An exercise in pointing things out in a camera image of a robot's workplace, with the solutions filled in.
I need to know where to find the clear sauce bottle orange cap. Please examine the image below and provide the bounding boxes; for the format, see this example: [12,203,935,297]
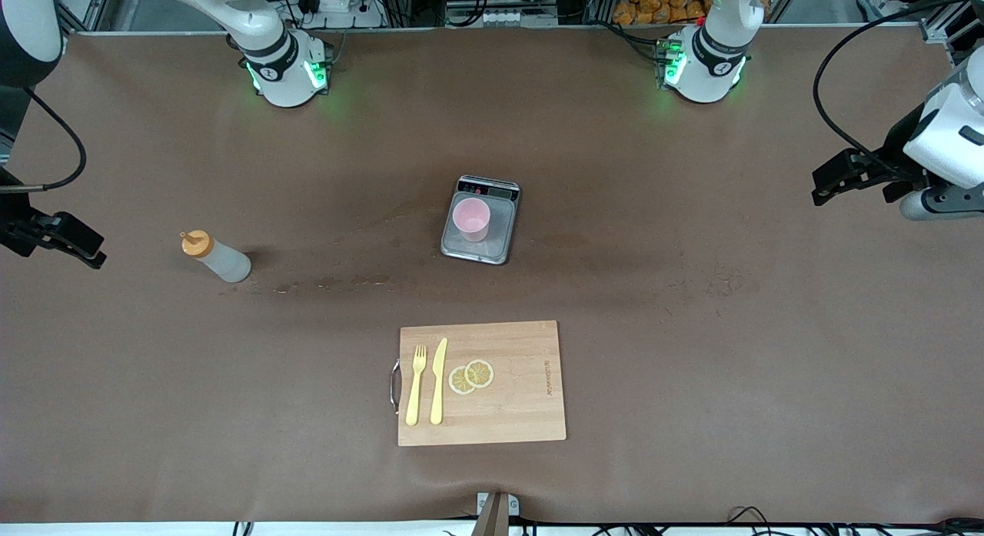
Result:
[180,230,252,284]

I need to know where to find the pink plastic cup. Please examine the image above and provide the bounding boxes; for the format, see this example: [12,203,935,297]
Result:
[452,198,491,243]

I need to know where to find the orange snack packets pile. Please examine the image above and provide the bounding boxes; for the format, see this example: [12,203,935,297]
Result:
[613,0,710,26]

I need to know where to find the brown table mat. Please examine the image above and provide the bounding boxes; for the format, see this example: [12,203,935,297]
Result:
[0,26,984,525]

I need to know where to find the steel digital kitchen scale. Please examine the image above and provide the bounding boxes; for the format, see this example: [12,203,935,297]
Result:
[440,175,523,266]

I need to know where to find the white power strip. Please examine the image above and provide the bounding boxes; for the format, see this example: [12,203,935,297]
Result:
[304,0,385,28]

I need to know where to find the yellow plastic fork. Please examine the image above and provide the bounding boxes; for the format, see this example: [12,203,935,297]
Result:
[405,345,427,427]

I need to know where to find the wooden cutting board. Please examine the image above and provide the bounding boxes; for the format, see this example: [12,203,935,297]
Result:
[390,320,567,448]

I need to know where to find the yellow plastic knife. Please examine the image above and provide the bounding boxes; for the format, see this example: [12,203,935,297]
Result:
[430,337,448,426]

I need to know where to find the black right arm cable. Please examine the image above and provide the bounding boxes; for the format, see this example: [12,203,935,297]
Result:
[0,86,87,192]

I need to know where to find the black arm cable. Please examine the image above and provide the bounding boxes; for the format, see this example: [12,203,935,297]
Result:
[813,0,973,171]
[0,86,87,192]

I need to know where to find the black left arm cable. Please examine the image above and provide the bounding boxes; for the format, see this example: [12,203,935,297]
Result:
[813,0,973,171]

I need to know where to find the aluminium frame profile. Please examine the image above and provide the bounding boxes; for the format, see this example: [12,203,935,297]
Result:
[921,5,984,68]
[63,0,116,37]

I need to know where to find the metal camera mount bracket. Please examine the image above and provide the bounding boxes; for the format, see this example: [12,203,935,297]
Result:
[476,491,520,536]

